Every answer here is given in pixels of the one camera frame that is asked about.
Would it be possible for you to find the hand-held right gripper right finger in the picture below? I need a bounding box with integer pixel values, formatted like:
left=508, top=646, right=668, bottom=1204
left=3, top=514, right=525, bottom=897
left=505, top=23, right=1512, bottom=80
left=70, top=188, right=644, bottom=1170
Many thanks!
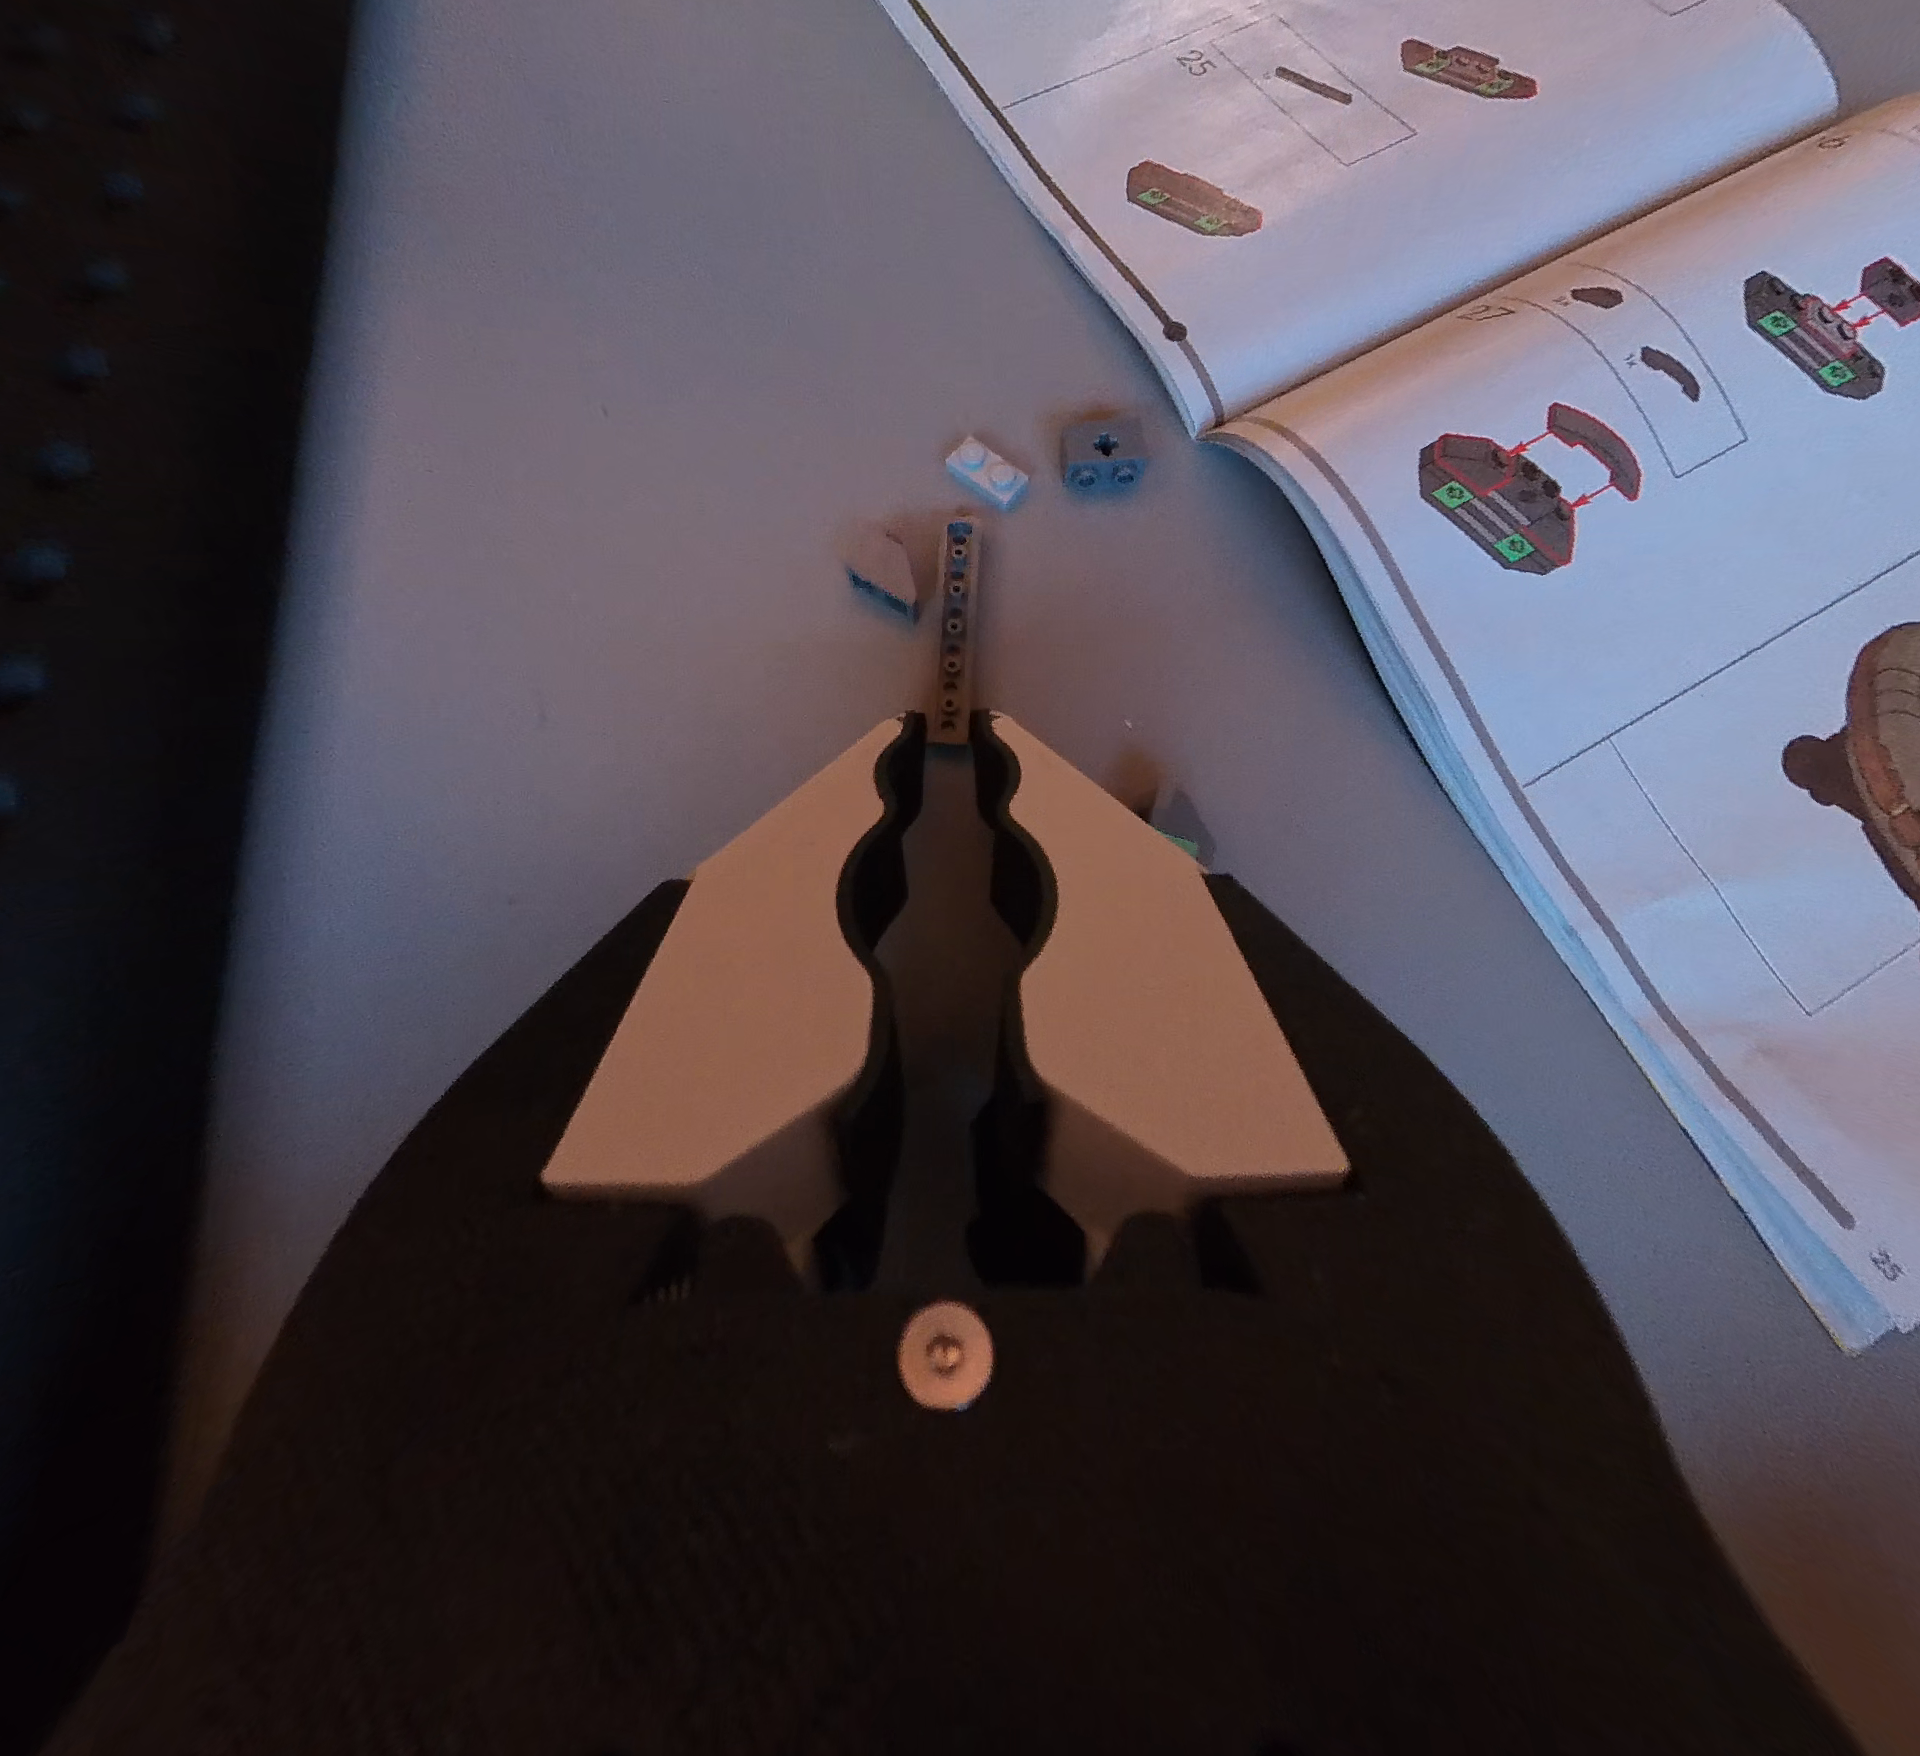
left=973, top=709, right=1356, bottom=1259

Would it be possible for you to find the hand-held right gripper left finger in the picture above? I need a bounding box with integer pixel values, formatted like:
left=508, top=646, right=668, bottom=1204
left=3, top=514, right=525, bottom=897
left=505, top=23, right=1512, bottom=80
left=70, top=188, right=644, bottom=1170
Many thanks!
left=537, top=713, right=920, bottom=1283

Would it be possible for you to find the dark brick with green tile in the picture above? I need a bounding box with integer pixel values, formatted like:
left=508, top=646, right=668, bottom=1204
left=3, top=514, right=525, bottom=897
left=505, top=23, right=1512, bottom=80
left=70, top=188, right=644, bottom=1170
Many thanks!
left=1109, top=765, right=1220, bottom=876

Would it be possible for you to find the dark grey brick plate assembly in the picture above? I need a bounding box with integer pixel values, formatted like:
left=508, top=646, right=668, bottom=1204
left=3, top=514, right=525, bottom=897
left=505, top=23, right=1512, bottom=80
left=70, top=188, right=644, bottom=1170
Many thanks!
left=929, top=514, right=988, bottom=746

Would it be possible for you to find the small grey brick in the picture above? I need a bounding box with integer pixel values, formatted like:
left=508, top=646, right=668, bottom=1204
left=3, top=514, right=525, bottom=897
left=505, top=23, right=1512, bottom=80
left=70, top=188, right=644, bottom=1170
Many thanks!
left=843, top=521, right=924, bottom=623

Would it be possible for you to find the open instruction booklet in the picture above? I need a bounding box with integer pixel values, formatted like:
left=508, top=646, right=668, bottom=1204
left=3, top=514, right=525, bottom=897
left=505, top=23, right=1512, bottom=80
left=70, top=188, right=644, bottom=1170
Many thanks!
left=798, top=0, right=1920, bottom=1356

